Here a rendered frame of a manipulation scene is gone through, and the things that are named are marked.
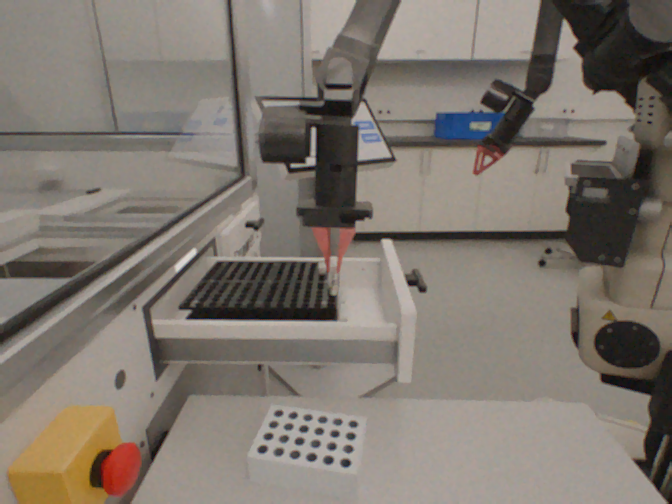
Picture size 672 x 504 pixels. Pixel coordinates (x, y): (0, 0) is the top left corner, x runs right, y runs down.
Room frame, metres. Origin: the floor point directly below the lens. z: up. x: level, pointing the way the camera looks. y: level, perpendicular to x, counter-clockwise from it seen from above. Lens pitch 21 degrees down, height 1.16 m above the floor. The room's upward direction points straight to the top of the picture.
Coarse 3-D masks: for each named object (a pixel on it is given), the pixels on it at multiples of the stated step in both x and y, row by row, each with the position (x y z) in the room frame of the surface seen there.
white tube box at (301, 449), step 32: (288, 416) 0.40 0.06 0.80; (320, 416) 0.39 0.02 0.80; (352, 416) 0.39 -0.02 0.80; (256, 448) 0.34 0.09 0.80; (288, 448) 0.34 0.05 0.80; (320, 448) 0.34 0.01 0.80; (352, 448) 0.35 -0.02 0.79; (256, 480) 0.33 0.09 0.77; (288, 480) 0.32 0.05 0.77; (320, 480) 0.32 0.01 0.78; (352, 480) 0.31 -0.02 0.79
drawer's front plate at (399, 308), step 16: (384, 240) 0.70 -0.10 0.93; (384, 256) 0.65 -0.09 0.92; (384, 272) 0.63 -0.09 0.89; (400, 272) 0.55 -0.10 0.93; (384, 288) 0.62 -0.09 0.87; (400, 288) 0.49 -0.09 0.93; (384, 304) 0.61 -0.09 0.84; (400, 304) 0.45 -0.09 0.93; (400, 320) 0.44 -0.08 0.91; (400, 336) 0.43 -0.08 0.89; (400, 352) 0.43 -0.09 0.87; (400, 368) 0.43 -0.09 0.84
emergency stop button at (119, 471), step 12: (120, 444) 0.26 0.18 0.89; (132, 444) 0.26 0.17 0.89; (108, 456) 0.25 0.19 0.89; (120, 456) 0.25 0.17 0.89; (132, 456) 0.25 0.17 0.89; (108, 468) 0.24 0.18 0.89; (120, 468) 0.24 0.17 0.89; (132, 468) 0.25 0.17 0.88; (108, 480) 0.23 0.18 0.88; (120, 480) 0.23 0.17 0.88; (132, 480) 0.25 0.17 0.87; (108, 492) 0.23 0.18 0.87; (120, 492) 0.23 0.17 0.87
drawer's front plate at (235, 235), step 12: (252, 204) 1.00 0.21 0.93; (240, 216) 0.88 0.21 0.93; (252, 216) 0.96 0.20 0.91; (228, 228) 0.78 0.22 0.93; (240, 228) 0.85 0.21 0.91; (252, 228) 0.96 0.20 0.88; (228, 240) 0.75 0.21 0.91; (240, 240) 0.84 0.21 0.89; (252, 240) 0.95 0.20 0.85; (228, 252) 0.75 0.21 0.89; (240, 252) 0.83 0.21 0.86; (252, 252) 0.94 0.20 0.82
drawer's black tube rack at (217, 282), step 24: (216, 264) 0.65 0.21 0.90; (240, 264) 0.66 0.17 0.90; (264, 264) 0.65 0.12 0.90; (288, 264) 0.65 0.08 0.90; (312, 264) 0.66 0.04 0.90; (216, 288) 0.55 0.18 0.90; (240, 288) 0.55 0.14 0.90; (264, 288) 0.55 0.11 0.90; (288, 288) 0.56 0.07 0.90; (312, 288) 0.55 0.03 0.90; (192, 312) 0.53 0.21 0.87; (216, 312) 0.53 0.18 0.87; (240, 312) 0.53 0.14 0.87; (264, 312) 0.53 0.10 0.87; (288, 312) 0.53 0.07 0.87; (312, 312) 0.53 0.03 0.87; (336, 312) 0.53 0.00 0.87
